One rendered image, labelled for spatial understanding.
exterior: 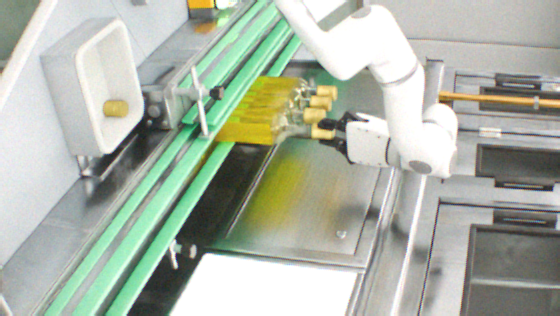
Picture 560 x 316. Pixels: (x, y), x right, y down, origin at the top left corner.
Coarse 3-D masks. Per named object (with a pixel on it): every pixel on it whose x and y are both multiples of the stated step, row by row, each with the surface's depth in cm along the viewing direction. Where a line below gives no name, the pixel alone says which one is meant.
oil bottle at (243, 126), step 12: (228, 120) 137; (240, 120) 137; (252, 120) 136; (264, 120) 135; (276, 120) 135; (228, 132) 139; (240, 132) 138; (252, 132) 136; (264, 132) 135; (276, 132) 135; (264, 144) 138; (276, 144) 137
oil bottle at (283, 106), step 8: (240, 104) 143; (248, 104) 142; (256, 104) 142; (264, 104) 141; (272, 104) 141; (280, 104) 140; (288, 104) 140; (280, 112) 139; (288, 112) 139; (288, 120) 140
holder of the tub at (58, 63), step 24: (96, 24) 114; (48, 48) 107; (72, 48) 105; (48, 72) 106; (72, 72) 105; (72, 96) 108; (72, 120) 111; (72, 144) 115; (96, 144) 113; (120, 144) 128; (96, 168) 121
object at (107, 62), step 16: (112, 32) 117; (80, 48) 104; (96, 48) 119; (112, 48) 119; (128, 48) 118; (80, 64) 103; (96, 64) 120; (112, 64) 121; (128, 64) 120; (80, 80) 105; (96, 80) 120; (112, 80) 123; (128, 80) 122; (96, 96) 121; (112, 96) 125; (128, 96) 125; (96, 112) 121; (128, 112) 126; (96, 128) 110; (112, 128) 121; (128, 128) 121; (112, 144) 116
